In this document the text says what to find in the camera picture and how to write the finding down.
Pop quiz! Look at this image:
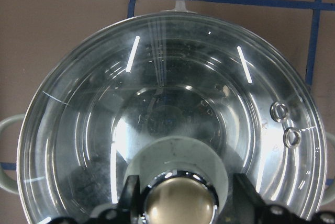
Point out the brown paper table cover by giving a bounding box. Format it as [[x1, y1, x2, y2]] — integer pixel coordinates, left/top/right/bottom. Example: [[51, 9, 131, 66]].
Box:
[[0, 0, 335, 224]]

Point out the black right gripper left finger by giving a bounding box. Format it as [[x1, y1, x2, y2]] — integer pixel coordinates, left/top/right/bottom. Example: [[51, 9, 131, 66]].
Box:
[[117, 175, 142, 223]]

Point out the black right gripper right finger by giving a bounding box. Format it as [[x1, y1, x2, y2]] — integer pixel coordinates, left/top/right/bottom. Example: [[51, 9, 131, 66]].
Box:
[[232, 173, 266, 223]]

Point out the glass pot lid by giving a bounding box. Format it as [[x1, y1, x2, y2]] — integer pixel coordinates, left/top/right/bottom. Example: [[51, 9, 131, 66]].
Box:
[[17, 12, 326, 223]]

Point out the pale green cooking pot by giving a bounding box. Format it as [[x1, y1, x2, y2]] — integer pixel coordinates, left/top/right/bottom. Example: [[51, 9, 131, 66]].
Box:
[[1, 0, 334, 205]]

